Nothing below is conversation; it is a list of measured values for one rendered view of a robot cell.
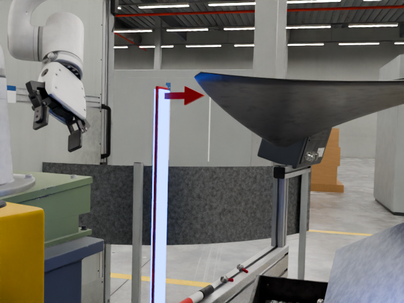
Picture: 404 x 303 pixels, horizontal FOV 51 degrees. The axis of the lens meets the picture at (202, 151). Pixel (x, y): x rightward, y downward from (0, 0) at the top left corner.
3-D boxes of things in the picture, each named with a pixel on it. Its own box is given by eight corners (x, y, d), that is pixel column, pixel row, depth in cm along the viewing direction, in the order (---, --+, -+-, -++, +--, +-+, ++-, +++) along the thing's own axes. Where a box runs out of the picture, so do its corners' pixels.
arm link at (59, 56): (62, 43, 85) (62, 53, 84) (91, 69, 92) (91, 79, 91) (31, 60, 88) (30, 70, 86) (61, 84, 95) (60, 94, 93)
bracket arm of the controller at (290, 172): (284, 179, 100) (285, 166, 100) (272, 178, 101) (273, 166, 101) (311, 172, 120) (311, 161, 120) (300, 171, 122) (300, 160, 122)
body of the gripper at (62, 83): (59, 50, 84) (56, 92, 78) (92, 79, 92) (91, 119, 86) (30, 65, 86) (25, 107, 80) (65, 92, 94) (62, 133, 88)
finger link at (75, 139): (80, 119, 86) (79, 145, 83) (90, 126, 89) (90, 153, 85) (68, 124, 87) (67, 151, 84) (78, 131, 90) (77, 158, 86)
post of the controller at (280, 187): (282, 247, 101) (285, 166, 100) (270, 246, 102) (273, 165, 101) (286, 245, 103) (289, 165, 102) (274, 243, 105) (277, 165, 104)
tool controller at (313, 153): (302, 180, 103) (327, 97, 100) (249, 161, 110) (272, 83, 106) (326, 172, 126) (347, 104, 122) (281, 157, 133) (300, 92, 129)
